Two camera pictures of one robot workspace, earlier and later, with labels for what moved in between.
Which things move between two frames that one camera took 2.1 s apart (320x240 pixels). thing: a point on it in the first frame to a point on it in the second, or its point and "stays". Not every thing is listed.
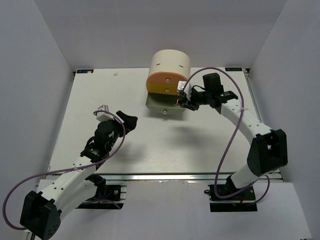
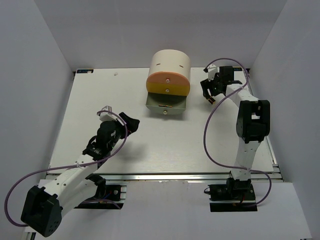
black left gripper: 129,123 stays
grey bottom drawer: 163,104 stays
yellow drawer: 163,88 stays
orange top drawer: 166,77 stays
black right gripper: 189,103 to 206,84
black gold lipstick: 177,101 to 165,106
